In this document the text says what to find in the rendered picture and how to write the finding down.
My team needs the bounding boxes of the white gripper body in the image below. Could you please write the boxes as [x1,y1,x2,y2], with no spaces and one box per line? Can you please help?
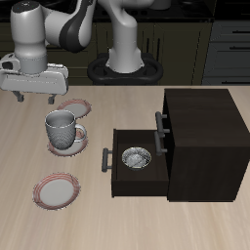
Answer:
[0,62,69,96]

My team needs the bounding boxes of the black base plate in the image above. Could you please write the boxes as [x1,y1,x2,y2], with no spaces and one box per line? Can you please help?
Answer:
[87,52,164,84]

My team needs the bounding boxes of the dark wooden drawer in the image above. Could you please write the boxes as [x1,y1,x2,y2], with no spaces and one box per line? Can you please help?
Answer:
[101,128,170,198]

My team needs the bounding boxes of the small fluted silver bowl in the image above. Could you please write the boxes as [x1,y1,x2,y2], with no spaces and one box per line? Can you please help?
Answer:
[121,146,152,171]

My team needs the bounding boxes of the red-rimmed white plate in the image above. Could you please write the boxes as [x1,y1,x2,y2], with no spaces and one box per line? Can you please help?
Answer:
[32,172,81,211]
[56,99,93,119]
[47,123,90,157]

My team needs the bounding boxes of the dark wooden cabinet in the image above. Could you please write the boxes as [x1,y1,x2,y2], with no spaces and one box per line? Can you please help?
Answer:
[154,87,250,203]

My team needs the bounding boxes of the dark kitchen cupboards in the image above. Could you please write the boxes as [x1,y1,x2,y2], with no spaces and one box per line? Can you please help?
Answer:
[0,0,250,87]

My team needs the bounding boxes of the white porcelain mug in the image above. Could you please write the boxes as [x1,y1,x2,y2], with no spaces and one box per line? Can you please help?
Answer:
[44,109,88,151]

